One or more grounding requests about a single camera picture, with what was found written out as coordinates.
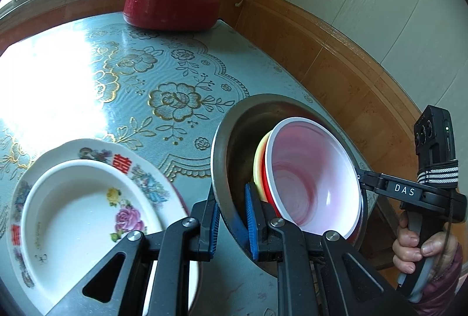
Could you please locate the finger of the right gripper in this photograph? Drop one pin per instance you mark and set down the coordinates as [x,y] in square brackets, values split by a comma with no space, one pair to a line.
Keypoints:
[370,180]

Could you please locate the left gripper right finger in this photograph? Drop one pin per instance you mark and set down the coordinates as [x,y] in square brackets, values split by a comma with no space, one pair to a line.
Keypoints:
[317,274]

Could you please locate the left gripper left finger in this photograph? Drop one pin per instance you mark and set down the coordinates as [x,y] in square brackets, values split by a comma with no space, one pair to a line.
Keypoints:
[147,274]

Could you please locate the red plastic bowl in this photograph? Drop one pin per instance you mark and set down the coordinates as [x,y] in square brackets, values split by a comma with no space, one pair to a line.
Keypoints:
[312,179]

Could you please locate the yellow plastic bowl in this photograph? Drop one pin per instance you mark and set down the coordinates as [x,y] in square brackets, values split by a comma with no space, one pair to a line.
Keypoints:
[258,166]

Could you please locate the stainless steel bowl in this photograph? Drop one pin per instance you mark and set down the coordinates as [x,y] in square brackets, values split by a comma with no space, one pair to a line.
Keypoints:
[232,156]

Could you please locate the white rose oval dish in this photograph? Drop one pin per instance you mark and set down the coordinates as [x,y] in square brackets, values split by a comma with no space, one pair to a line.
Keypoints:
[74,214]

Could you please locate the white plate red characters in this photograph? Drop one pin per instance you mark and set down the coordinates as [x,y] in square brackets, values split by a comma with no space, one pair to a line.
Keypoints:
[128,169]

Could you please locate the purple sleeve forearm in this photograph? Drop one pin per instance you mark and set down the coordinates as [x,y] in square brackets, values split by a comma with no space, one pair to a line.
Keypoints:
[440,291]

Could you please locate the right hand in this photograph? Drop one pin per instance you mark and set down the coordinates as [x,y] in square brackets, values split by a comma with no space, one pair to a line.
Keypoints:
[407,252]

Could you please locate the floral plastic tablecloth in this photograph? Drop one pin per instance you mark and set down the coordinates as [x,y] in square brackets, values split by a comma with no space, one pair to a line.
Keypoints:
[116,89]

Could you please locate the red pot with lid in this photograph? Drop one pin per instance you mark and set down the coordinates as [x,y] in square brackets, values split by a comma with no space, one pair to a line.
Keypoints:
[172,15]

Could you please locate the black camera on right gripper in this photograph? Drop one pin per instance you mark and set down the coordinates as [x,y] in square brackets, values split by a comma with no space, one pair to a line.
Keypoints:
[435,149]

